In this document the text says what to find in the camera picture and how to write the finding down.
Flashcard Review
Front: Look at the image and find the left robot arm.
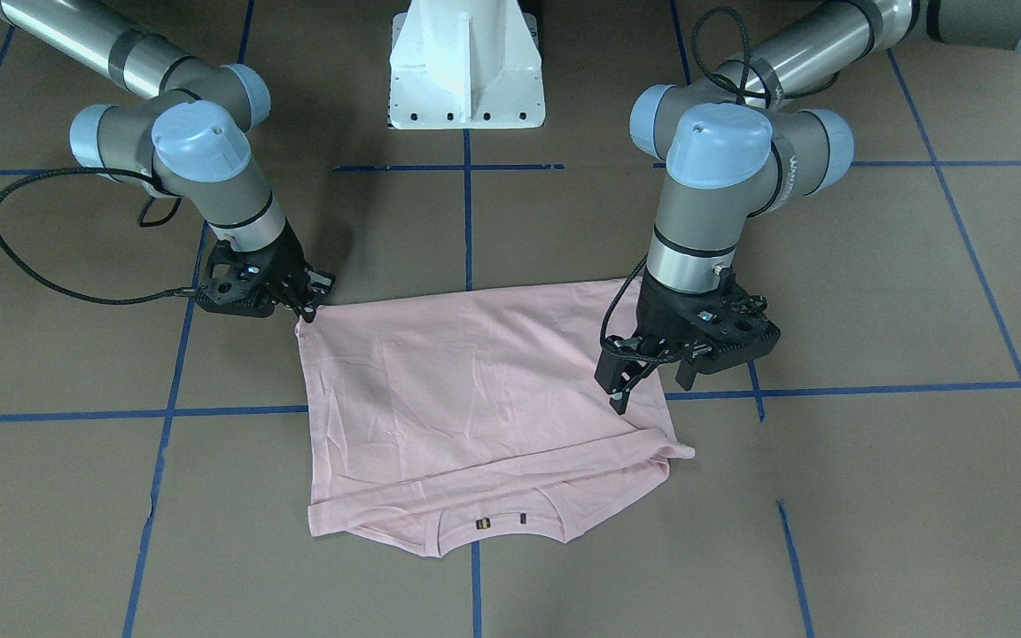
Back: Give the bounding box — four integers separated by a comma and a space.
595, 1, 1021, 415

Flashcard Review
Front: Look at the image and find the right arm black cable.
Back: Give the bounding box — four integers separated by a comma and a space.
0, 167, 206, 307

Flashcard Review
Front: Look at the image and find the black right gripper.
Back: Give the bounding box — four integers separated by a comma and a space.
195, 226, 336, 323

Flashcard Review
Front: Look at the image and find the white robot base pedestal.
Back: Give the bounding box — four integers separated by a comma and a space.
386, 1, 547, 130

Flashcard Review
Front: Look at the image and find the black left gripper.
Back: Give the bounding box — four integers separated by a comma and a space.
595, 267, 781, 415

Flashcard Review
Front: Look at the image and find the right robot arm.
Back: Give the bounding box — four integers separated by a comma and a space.
0, 1, 335, 323

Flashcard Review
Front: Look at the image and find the pink Snoopy t-shirt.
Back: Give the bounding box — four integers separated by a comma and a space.
295, 279, 696, 557

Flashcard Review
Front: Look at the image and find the brown table cover mat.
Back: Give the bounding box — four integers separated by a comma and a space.
0, 1, 1021, 637

